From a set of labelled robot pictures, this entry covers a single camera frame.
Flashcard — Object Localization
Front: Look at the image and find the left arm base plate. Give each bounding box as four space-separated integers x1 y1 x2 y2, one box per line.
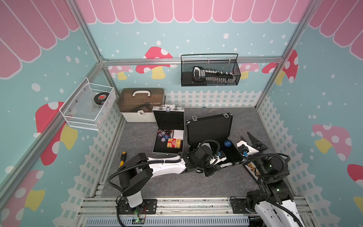
116 198 157 215

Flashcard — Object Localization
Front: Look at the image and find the white box lock latch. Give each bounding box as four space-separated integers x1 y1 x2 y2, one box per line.
137 110 145 116

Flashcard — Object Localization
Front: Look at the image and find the black yellow battery charger board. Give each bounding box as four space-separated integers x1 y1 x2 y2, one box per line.
244 162 260 182

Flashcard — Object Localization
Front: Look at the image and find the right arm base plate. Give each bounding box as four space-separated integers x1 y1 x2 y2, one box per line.
229 197 255 214

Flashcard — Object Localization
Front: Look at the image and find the white playing card box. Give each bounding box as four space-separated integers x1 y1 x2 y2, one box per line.
173 130 184 140

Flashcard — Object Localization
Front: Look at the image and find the blue round dealer chip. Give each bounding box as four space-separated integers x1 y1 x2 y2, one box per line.
224 140 232 147

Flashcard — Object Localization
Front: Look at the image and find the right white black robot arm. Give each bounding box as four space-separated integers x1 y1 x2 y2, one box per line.
237 132 304 227

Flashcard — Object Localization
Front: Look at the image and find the red playing card box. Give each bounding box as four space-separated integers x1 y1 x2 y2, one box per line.
167 139 182 148

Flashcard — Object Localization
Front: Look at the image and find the yellow black screwdriver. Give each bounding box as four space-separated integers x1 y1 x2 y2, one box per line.
119 152 127 167

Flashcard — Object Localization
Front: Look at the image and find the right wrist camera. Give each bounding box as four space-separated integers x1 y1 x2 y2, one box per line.
237 141 250 157

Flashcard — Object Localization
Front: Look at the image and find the silver aluminium poker case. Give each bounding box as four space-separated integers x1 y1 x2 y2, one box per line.
153 105 185 157

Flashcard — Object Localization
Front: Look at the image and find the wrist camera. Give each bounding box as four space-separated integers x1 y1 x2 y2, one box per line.
237 141 250 157
210 151 227 166

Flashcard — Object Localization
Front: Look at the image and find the white box carry handle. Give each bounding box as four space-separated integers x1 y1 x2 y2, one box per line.
132 90 151 97

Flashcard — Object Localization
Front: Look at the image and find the black red tape roll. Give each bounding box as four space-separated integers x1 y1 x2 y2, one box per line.
94 92 110 105

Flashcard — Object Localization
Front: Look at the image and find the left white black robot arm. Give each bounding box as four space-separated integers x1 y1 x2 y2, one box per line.
106 140 227 209

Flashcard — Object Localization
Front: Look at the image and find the poker chips stack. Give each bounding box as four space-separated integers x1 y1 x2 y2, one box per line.
157 129 174 143

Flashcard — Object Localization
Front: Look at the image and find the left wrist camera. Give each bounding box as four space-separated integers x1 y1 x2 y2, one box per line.
210 151 227 166

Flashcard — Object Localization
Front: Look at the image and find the socket wrench set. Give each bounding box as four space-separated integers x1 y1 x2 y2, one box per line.
192 67 236 85

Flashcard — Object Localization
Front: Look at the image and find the black poker case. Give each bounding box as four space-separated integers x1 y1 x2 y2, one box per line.
186 113 243 165

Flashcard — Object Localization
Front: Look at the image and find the white wire wall basket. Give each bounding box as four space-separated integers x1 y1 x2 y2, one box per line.
59 78 116 131

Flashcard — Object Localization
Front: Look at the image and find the black wire wall basket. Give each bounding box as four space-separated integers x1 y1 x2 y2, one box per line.
180 54 241 87

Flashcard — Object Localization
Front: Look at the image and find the white storage box brown lid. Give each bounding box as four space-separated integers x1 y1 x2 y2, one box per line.
117 88 166 123

